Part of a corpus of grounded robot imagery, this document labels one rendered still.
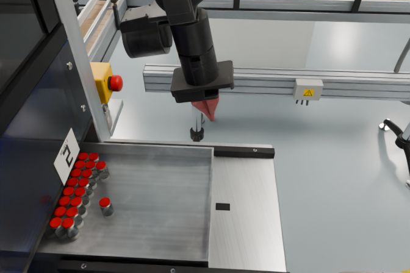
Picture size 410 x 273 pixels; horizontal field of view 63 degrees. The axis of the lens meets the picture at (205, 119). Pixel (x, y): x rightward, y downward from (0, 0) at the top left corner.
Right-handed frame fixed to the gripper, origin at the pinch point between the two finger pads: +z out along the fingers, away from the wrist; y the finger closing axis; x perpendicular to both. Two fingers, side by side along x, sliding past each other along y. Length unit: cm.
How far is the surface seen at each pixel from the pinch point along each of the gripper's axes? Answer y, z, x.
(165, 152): 13.7, 14.7, -5.8
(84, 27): 46, 5, -57
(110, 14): 40, 6, -67
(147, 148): 17.4, 13.1, -5.9
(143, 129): 63, 96, -102
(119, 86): 22.9, 2.7, -16.9
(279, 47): -26, 77, -143
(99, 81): 25.8, -0.8, -14.8
